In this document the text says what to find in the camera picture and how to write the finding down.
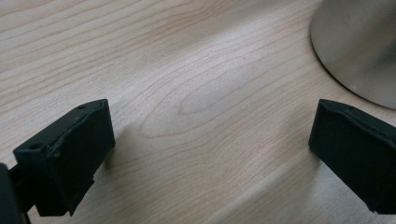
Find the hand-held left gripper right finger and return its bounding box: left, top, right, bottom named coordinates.
left=307, top=98, right=396, bottom=216

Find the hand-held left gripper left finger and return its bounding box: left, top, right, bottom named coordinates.
left=12, top=98, right=117, bottom=217

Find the grey metal round base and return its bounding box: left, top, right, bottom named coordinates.
left=309, top=0, right=396, bottom=110

